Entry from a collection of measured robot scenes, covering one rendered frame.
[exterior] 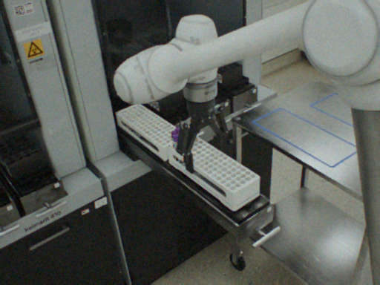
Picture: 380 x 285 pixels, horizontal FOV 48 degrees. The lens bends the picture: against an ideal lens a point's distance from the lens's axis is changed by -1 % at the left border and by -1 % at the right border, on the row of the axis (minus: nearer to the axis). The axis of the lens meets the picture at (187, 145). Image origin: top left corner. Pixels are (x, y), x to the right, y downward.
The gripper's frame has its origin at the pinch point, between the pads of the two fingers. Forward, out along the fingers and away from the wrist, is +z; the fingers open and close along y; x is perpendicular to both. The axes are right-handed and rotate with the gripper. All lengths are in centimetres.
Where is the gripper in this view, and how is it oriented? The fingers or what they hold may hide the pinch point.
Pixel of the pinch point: (203, 157)
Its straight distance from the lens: 124.3
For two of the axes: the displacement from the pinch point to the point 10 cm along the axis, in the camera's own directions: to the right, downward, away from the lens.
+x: -6.2, -4.2, 6.7
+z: 0.7, 8.2, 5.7
